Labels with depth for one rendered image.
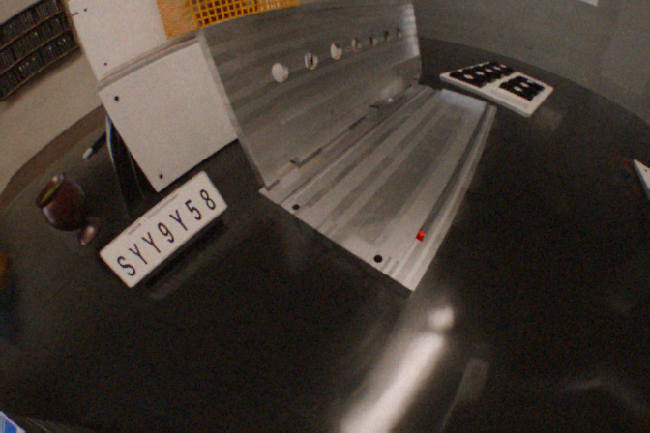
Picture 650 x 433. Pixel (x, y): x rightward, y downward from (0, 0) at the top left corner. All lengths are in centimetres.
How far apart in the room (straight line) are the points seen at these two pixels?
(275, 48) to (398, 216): 22
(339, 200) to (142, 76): 31
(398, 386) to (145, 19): 70
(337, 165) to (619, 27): 263
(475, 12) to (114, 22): 249
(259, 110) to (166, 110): 18
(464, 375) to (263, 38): 36
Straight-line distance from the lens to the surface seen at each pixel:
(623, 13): 273
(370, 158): 32
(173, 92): 38
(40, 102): 201
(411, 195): 27
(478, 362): 24
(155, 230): 30
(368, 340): 22
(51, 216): 45
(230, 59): 23
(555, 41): 257
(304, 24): 31
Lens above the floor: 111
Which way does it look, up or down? 45 degrees down
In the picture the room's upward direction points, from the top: 8 degrees counter-clockwise
